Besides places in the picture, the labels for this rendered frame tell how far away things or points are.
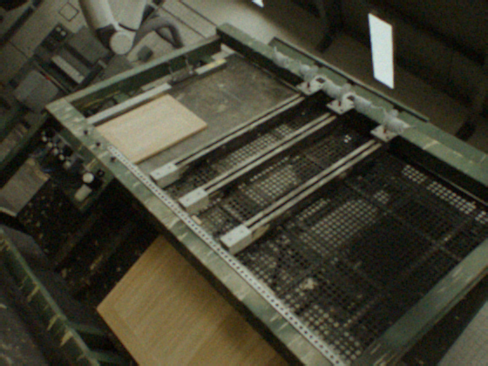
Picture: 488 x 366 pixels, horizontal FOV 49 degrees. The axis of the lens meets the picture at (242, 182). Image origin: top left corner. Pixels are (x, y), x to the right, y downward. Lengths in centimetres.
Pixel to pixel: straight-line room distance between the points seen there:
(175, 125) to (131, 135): 24
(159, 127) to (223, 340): 119
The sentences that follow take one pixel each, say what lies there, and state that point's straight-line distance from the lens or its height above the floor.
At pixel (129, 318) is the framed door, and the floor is 35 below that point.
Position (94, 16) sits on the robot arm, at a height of 123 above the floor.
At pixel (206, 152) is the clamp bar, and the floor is 118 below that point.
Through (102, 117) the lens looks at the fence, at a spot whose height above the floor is 97.
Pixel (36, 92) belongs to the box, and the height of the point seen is 85.
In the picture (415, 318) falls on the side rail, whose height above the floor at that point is 118.
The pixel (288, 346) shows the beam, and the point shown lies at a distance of 202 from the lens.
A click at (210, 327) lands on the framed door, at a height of 60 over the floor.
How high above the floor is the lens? 106
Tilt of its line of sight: 3 degrees up
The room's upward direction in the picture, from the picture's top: 40 degrees clockwise
